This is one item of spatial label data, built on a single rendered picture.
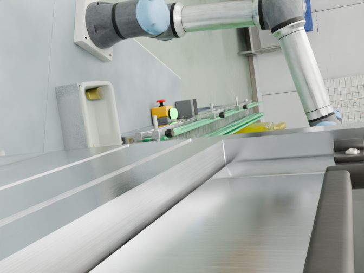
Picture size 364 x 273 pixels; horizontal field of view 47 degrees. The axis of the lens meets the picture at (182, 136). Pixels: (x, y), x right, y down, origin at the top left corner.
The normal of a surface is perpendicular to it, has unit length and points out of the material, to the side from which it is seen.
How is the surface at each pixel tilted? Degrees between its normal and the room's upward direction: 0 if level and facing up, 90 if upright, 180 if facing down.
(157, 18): 8
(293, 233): 90
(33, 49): 0
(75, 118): 90
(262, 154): 90
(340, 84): 90
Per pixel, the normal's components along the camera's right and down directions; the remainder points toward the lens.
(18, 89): 0.92, -0.09
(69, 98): -0.36, 0.14
